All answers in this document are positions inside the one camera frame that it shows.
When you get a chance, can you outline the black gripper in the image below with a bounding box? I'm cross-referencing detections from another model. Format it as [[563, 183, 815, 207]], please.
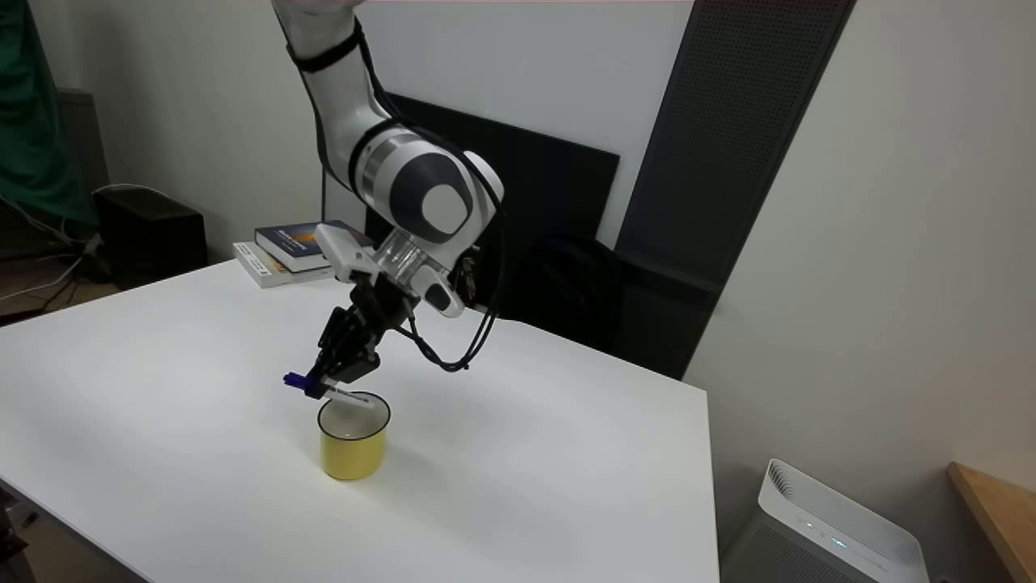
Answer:
[[301, 273, 418, 396]]

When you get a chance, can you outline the blue capped white marker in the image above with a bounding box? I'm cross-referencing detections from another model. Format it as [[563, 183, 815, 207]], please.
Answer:
[[281, 369, 371, 411]]

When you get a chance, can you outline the yellow enamel cup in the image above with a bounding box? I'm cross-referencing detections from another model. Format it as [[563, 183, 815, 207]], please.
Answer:
[[316, 390, 397, 486]]

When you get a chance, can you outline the blue cover book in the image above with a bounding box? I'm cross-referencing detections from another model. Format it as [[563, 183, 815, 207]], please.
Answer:
[[252, 217, 367, 274]]

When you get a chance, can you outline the white book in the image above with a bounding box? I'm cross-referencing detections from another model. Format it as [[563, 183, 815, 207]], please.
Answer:
[[230, 240, 351, 293]]

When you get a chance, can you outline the black speaker box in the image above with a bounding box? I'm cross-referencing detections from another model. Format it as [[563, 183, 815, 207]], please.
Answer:
[[92, 185, 213, 293]]

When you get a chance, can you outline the black flat monitor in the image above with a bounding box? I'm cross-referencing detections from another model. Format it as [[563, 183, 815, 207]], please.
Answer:
[[367, 90, 624, 316]]

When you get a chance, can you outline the green curtain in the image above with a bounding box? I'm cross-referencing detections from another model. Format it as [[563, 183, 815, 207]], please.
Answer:
[[0, 0, 103, 238]]

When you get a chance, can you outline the wooden side table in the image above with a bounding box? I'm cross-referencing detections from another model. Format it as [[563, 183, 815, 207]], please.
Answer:
[[945, 461, 1036, 583]]

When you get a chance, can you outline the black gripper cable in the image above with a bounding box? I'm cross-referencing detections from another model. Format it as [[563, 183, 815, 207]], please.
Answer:
[[391, 303, 501, 375]]

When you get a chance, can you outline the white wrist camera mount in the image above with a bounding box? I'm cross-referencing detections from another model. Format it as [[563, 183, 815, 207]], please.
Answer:
[[322, 227, 486, 324]]

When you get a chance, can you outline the dark grey wall panel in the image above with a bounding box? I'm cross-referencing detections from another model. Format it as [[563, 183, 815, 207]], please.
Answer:
[[612, 0, 861, 297]]

